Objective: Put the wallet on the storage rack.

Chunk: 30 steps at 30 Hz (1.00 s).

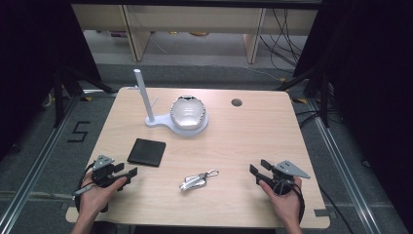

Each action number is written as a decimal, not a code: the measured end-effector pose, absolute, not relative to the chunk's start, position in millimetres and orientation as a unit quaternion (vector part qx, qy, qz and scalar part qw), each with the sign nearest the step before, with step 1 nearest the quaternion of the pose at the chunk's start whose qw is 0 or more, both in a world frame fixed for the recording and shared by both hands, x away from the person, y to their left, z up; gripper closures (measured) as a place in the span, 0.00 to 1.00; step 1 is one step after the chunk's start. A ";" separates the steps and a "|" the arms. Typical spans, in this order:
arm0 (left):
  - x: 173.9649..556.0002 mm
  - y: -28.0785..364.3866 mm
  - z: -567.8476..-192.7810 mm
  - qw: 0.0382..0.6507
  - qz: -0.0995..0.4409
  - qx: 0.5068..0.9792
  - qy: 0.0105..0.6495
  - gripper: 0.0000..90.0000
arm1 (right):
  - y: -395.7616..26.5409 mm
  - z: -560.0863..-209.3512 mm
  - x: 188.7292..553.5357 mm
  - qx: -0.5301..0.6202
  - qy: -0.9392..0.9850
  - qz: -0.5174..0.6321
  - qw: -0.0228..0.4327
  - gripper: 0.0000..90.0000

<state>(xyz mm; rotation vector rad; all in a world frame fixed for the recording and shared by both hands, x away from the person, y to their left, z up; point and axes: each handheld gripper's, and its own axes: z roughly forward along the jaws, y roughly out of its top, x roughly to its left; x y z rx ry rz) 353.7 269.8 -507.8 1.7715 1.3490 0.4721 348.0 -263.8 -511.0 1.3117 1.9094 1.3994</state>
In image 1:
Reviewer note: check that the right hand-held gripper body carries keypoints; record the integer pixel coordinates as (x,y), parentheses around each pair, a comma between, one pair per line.
(283,180)

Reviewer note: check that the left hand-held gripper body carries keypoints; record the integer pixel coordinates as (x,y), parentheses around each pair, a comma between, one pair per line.
(103,174)

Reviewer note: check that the person's left hand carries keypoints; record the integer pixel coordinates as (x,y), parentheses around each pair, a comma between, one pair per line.
(95,198)

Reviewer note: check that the person's right hand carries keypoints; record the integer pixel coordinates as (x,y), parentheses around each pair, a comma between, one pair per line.
(287,206)

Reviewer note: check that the black wallet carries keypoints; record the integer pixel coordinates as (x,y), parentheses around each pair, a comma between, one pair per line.
(146,152)

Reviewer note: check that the white stand with round tray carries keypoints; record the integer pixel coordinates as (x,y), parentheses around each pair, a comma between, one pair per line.
(151,121)

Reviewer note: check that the silver key with carabiner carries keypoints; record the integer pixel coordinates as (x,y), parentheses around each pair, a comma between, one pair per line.
(194,182)

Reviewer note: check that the shiny silver dish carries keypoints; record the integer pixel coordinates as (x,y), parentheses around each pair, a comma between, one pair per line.
(187,112)

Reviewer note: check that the black metal stand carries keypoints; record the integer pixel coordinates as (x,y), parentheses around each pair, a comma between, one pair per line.
(59,97)
(324,97)

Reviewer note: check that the dark curtain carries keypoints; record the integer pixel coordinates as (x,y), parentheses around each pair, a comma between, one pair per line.
(32,65)
(373,81)

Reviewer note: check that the yellow round object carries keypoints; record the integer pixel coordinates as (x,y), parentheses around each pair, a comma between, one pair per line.
(198,33)

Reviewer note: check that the beige wooden desk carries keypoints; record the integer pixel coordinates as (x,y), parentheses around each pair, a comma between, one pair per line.
(195,18)

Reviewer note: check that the aluminium floor rail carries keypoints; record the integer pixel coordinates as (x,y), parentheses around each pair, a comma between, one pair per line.
(35,165)
(341,162)

